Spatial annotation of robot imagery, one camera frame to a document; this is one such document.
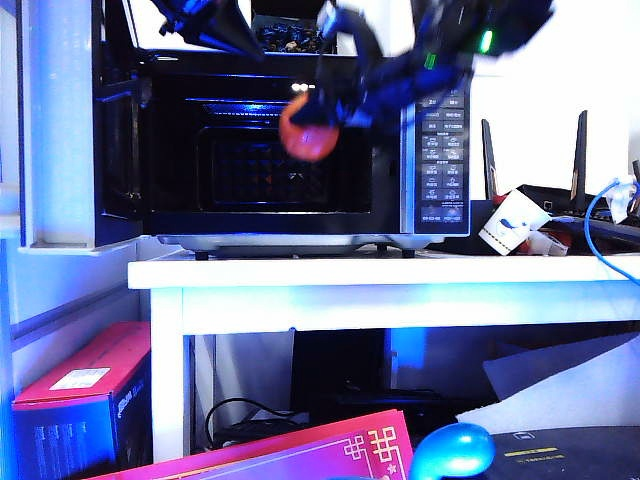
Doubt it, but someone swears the orange fruit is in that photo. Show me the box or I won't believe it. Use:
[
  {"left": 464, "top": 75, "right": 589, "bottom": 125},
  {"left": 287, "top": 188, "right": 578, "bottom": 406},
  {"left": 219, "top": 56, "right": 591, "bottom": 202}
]
[{"left": 278, "top": 93, "right": 341, "bottom": 163}]

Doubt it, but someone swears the black computer tower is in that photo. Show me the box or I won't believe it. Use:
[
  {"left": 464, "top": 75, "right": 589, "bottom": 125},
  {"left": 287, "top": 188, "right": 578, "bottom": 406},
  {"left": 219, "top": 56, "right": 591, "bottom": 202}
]
[{"left": 291, "top": 329, "right": 387, "bottom": 416}]

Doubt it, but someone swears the white paper cup whale print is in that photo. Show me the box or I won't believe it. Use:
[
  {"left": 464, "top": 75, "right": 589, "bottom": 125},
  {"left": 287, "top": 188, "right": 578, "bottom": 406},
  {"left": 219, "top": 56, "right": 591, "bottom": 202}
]
[{"left": 478, "top": 188, "right": 551, "bottom": 257}]

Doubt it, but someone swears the black box of blue roses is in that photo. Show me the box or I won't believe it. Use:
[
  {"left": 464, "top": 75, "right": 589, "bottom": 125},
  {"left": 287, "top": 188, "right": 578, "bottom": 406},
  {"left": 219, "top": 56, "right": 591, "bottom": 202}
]
[{"left": 252, "top": 12, "right": 341, "bottom": 54}]

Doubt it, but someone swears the black router with antennas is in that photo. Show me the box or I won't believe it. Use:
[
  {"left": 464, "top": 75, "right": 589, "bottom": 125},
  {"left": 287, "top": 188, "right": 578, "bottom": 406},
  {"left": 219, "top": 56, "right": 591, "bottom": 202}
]
[{"left": 472, "top": 110, "right": 640, "bottom": 254}]

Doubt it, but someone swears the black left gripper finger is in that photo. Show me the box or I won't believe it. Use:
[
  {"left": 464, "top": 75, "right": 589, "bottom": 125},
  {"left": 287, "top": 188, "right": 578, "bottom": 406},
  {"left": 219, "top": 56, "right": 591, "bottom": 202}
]
[{"left": 219, "top": 0, "right": 266, "bottom": 62}]

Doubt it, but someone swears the black glass microwave door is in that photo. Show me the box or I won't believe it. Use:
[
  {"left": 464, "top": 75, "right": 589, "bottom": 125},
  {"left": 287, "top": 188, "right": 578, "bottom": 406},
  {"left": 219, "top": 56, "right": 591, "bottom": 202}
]
[{"left": 16, "top": 0, "right": 141, "bottom": 257}]

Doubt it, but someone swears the red white snack packet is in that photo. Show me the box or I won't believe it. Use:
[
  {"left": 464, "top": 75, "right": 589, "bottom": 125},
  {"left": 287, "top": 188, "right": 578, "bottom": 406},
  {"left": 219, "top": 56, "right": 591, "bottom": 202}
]
[{"left": 519, "top": 229, "right": 571, "bottom": 257}]

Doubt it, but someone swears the black power adapter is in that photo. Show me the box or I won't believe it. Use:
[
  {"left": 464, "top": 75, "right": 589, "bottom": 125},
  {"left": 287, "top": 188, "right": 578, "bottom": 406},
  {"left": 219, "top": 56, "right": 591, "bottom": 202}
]
[{"left": 214, "top": 422, "right": 301, "bottom": 449}]

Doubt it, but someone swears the magenta box with gold pattern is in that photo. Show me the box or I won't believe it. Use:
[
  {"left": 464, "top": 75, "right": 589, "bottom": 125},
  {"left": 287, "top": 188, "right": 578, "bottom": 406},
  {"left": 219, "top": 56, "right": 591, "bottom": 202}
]
[{"left": 92, "top": 408, "right": 415, "bottom": 480}]

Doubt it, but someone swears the pale grey board sheet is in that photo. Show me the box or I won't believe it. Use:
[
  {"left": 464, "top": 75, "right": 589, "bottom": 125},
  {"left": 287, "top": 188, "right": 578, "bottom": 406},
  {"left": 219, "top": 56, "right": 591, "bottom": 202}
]
[{"left": 482, "top": 333, "right": 640, "bottom": 401}]

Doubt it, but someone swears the white foam sheet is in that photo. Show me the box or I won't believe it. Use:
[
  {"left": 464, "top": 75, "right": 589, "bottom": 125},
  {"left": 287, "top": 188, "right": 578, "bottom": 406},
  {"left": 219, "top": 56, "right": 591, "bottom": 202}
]
[{"left": 454, "top": 379, "right": 640, "bottom": 437}]

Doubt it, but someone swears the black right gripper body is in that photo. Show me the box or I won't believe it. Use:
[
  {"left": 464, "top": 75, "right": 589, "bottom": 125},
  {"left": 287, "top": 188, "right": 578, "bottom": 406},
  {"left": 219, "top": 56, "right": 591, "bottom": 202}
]
[{"left": 319, "top": 44, "right": 426, "bottom": 114}]

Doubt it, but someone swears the black Midea microwave oven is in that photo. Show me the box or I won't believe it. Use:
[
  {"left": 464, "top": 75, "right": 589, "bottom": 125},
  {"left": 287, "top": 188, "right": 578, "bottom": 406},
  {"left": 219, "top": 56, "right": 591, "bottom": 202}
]
[{"left": 94, "top": 47, "right": 472, "bottom": 260}]

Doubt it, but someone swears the white wooden table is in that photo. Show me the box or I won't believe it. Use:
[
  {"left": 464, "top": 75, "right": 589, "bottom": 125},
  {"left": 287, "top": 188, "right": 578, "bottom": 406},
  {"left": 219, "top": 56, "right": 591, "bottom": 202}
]
[{"left": 127, "top": 254, "right": 640, "bottom": 464}]

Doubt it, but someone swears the blue ethernet cable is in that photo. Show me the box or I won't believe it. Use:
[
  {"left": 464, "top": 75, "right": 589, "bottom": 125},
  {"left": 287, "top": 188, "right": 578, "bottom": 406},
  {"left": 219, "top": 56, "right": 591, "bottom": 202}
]
[{"left": 582, "top": 179, "right": 640, "bottom": 281}]

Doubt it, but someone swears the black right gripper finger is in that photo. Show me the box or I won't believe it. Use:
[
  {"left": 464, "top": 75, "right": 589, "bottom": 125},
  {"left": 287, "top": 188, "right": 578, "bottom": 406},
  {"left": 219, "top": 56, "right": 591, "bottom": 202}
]
[
  {"left": 342, "top": 102, "right": 375, "bottom": 129},
  {"left": 288, "top": 92, "right": 346, "bottom": 126}
]

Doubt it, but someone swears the grey framed office partition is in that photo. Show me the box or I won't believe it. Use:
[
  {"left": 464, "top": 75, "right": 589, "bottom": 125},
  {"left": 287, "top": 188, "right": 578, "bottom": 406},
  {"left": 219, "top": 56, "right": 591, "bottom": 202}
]
[{"left": 0, "top": 0, "right": 141, "bottom": 480}]

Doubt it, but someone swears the glossy teal rounded object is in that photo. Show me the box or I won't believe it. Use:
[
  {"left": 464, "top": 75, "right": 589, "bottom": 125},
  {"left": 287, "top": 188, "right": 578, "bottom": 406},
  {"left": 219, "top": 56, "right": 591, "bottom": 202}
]
[{"left": 408, "top": 422, "right": 496, "bottom": 480}]

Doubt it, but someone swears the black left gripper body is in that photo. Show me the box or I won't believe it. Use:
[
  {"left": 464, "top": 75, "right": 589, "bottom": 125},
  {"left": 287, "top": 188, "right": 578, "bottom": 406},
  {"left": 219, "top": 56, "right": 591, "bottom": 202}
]
[{"left": 169, "top": 0, "right": 231, "bottom": 49}]

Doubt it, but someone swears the black box with yellow stripe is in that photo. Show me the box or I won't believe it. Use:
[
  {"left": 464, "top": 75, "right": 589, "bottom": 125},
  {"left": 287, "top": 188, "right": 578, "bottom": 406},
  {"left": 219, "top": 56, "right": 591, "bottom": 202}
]
[{"left": 479, "top": 424, "right": 640, "bottom": 480}]

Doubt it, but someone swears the red and blue cardboard box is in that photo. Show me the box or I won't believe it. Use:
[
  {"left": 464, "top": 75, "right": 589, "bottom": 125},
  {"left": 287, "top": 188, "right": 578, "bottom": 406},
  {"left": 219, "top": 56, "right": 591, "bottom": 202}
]
[{"left": 12, "top": 321, "right": 154, "bottom": 480}]

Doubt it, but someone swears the white cable tag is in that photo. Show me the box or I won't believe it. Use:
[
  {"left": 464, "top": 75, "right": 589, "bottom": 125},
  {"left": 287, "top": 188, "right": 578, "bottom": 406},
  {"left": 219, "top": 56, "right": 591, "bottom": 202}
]
[{"left": 602, "top": 177, "right": 640, "bottom": 225}]

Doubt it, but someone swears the black power cable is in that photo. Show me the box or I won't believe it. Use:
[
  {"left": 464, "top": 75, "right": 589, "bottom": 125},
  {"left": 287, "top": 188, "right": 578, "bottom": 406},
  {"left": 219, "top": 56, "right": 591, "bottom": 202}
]
[{"left": 204, "top": 397, "right": 301, "bottom": 449}]

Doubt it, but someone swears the black flat electronics box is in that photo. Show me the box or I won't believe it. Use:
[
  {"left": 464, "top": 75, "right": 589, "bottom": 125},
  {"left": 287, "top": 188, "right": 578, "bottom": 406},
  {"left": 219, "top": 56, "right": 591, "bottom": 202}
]
[{"left": 299, "top": 389, "right": 451, "bottom": 426}]

